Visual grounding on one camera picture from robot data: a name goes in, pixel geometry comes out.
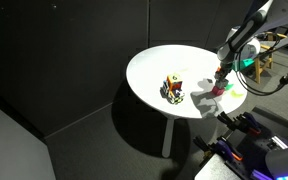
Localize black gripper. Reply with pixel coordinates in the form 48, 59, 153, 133
214, 61, 234, 89

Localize pink block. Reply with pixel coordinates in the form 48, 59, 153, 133
211, 85, 226, 97

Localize lime green block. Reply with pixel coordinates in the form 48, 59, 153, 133
230, 89, 245, 99

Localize orange number six cube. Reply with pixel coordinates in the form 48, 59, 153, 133
166, 73, 184, 92

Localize black white letter cube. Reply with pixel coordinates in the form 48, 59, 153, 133
169, 89, 186, 105

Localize blue spring clamp orange tips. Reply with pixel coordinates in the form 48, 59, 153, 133
213, 136, 244, 163
237, 111, 262, 136

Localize wooden chair grey seat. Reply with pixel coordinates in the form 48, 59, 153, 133
253, 30, 288, 85

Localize black white patterned cube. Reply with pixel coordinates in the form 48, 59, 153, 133
160, 79, 172, 100

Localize white round table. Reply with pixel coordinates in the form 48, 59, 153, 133
126, 44, 248, 158

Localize grey metal box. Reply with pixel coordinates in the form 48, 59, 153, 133
193, 154, 242, 180

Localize black USB camera cable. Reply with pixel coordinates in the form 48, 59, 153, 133
234, 31, 288, 98

